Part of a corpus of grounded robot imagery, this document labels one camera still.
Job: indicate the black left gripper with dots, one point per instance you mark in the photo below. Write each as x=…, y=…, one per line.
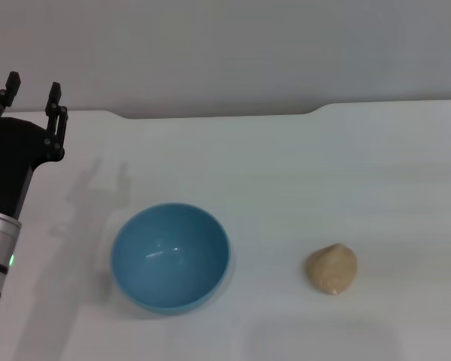
x=11, y=158

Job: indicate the blue bowl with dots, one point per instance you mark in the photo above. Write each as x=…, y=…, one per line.
x=169, y=259

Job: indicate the beige egg yolk pastry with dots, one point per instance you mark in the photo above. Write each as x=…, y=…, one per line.
x=331, y=269

